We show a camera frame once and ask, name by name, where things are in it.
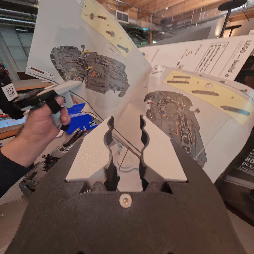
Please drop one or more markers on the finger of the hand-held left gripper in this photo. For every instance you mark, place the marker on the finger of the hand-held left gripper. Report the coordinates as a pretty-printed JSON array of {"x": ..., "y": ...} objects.
[{"x": 69, "y": 87}]

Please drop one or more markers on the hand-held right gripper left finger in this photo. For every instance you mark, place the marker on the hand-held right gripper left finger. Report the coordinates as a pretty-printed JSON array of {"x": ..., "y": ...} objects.
[{"x": 87, "y": 158}]

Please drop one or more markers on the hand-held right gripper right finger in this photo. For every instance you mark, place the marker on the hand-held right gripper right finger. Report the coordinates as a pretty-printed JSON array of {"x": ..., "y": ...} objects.
[{"x": 164, "y": 158}]

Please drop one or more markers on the grey lego car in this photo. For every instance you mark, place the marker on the grey lego car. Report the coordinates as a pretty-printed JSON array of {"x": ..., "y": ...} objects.
[{"x": 59, "y": 150}]

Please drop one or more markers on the instruction booklet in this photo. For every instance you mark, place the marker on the instruction booklet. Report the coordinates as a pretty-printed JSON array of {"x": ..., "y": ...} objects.
[{"x": 178, "y": 103}]

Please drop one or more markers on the person's left forearm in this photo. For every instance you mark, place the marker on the person's left forearm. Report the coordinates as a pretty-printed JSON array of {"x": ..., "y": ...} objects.
[{"x": 11, "y": 174}]

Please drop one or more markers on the lego set box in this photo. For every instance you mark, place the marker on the lego set box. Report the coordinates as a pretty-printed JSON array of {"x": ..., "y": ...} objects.
[{"x": 244, "y": 162}]

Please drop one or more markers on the person's left hand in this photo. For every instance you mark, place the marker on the person's left hand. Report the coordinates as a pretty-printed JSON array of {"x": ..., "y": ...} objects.
[{"x": 35, "y": 131}]

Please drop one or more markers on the blue storage bin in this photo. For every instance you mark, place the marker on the blue storage bin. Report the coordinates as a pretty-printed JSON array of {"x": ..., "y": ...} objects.
[{"x": 79, "y": 117}]

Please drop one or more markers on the white book stand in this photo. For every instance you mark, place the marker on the white book stand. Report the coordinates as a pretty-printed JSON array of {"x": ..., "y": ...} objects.
[{"x": 127, "y": 164}]

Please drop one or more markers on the white wall vent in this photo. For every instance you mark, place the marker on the white wall vent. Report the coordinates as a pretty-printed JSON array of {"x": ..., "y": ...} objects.
[{"x": 122, "y": 16}]

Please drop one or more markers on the black round pedestal table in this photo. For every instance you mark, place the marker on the black round pedestal table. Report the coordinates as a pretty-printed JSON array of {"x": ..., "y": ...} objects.
[
  {"x": 232, "y": 4},
  {"x": 233, "y": 27}
]

